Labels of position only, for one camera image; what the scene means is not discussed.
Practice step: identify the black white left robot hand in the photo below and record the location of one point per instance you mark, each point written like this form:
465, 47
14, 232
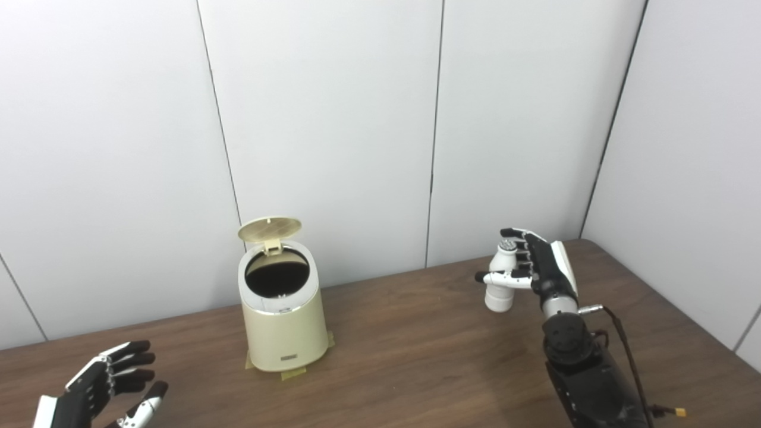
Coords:
83, 398

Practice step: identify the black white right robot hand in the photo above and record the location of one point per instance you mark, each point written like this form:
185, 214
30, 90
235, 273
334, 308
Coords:
550, 267

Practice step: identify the small white plastic bottle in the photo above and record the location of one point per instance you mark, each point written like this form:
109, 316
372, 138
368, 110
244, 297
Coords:
499, 294

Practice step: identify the round cream bin lid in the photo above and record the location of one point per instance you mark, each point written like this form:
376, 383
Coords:
269, 229

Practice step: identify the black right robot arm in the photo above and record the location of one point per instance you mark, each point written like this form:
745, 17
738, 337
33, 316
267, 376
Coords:
588, 374

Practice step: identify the cream-colored trash bin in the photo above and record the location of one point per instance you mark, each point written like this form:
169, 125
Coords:
285, 327

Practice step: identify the masking tape piece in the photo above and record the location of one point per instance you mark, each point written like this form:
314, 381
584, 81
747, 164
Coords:
330, 340
293, 374
248, 360

